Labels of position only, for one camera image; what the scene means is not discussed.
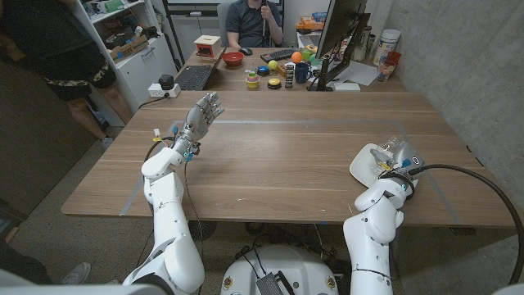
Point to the small flat white box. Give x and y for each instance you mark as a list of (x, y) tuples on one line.
[(346, 86)]

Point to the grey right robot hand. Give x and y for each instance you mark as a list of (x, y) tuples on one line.
[(407, 155)]

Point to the rainbow stacking cup toy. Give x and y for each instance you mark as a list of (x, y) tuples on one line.
[(252, 81)]

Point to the blue and black button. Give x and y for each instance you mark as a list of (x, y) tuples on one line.
[(263, 71)]

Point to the grey office chair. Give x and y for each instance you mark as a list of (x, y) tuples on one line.
[(221, 16)]

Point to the standing person in black shorts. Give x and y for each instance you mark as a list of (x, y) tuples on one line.
[(61, 33)]

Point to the dark open laptop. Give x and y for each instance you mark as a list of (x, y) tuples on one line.
[(194, 77)]

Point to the black computer mouse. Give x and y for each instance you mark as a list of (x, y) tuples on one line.
[(245, 51)]

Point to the green plastic cup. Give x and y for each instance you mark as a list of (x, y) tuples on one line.
[(307, 54)]

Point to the white shelf cabinet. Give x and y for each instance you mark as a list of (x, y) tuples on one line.
[(143, 69)]

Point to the orange box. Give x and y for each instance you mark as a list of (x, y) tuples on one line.
[(310, 24)]

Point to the white and red wooden box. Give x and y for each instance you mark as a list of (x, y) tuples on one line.
[(207, 46)]

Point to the red bowl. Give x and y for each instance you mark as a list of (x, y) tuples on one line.
[(233, 59)]

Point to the white power strip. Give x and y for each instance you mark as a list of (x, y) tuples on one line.
[(154, 91)]

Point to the black and white block tower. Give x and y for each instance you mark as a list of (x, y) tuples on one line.
[(289, 75)]

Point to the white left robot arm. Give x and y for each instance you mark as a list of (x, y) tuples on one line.
[(168, 213)]

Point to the person in dark trousers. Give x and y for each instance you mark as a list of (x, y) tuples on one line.
[(20, 266)]

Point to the yellow and black button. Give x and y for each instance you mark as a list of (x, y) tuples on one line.
[(274, 83)]

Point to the black computer monitor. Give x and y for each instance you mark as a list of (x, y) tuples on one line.
[(340, 20)]

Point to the dark blue mug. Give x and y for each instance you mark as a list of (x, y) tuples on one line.
[(302, 73)]

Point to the white paper sheets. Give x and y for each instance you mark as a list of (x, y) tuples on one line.
[(360, 73)]

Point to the white canister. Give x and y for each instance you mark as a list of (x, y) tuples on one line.
[(387, 43)]

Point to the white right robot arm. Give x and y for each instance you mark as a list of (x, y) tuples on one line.
[(374, 229)]

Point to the black reach grabber stick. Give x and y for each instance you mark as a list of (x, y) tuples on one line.
[(264, 24)]

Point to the white robot torso base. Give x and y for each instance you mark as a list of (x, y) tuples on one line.
[(286, 266)]

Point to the cardboard box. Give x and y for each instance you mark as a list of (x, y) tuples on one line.
[(129, 48)]

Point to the yellow-green ball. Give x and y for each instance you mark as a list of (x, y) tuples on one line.
[(273, 64)]

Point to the white plate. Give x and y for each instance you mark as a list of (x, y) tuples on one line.
[(362, 164)]

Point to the orange ball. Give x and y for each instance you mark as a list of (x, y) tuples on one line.
[(296, 57)]

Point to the seated person in dark polo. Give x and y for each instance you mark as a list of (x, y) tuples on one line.
[(249, 24)]

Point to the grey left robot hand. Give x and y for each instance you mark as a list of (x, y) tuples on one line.
[(198, 121)]

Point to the black power adapter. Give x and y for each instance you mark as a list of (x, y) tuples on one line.
[(166, 81)]

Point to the black round fan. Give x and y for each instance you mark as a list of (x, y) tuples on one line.
[(204, 230)]

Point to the black keyboard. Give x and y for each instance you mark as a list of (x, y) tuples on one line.
[(280, 55)]

